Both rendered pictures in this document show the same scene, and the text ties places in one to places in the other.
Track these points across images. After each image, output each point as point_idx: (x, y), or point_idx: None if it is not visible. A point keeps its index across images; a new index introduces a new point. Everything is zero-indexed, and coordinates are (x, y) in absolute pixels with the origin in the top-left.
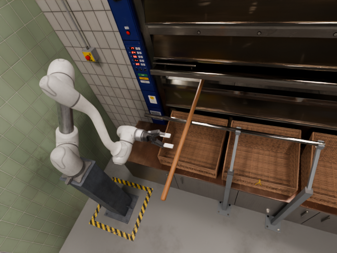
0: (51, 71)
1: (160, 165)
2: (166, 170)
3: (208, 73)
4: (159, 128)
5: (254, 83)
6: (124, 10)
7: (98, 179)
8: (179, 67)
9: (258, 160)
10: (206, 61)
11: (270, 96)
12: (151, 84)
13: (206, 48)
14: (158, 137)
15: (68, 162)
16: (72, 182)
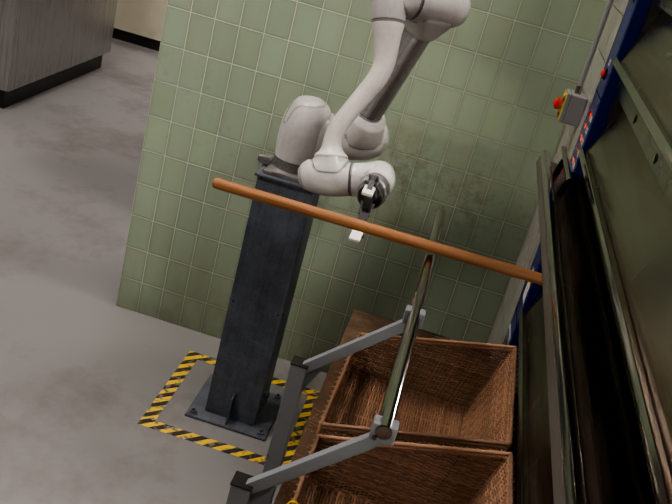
0: None
1: (339, 371)
2: (325, 380)
3: (551, 198)
4: (470, 385)
5: (542, 252)
6: (626, 23)
7: (278, 228)
8: (575, 192)
9: None
10: (589, 193)
11: None
12: None
13: (619, 170)
14: (435, 379)
15: (295, 120)
16: (262, 167)
